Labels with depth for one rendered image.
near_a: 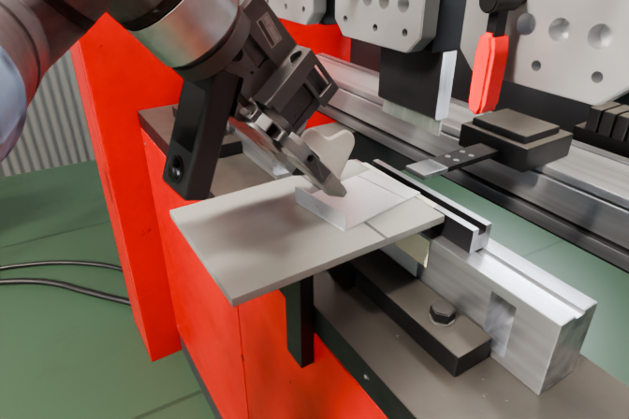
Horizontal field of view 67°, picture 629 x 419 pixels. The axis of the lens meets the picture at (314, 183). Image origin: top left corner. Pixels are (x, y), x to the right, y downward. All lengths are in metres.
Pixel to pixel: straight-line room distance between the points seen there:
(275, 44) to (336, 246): 0.21
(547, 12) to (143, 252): 1.31
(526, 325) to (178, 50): 0.40
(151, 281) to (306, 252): 1.14
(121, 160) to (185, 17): 1.05
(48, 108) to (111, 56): 1.96
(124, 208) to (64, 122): 1.87
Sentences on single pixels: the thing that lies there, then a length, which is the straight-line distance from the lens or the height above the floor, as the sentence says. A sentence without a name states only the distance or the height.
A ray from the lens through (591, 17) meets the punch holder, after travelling 0.39.
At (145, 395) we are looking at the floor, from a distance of 1.71.
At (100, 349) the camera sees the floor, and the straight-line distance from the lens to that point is 1.90.
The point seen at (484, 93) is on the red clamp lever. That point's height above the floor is 1.17.
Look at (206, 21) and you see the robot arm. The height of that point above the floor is 1.23.
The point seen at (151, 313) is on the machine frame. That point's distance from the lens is 1.66.
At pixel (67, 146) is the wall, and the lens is 3.30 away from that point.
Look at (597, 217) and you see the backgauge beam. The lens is 0.75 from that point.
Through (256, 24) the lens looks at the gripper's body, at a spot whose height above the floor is 1.22.
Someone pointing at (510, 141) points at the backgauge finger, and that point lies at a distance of 0.73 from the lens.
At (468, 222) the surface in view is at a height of 0.99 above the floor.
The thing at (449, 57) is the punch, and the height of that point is 1.17.
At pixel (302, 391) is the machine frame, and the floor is 0.68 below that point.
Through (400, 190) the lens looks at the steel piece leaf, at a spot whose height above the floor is 1.00.
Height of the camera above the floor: 1.28
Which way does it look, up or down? 28 degrees down
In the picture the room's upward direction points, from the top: straight up
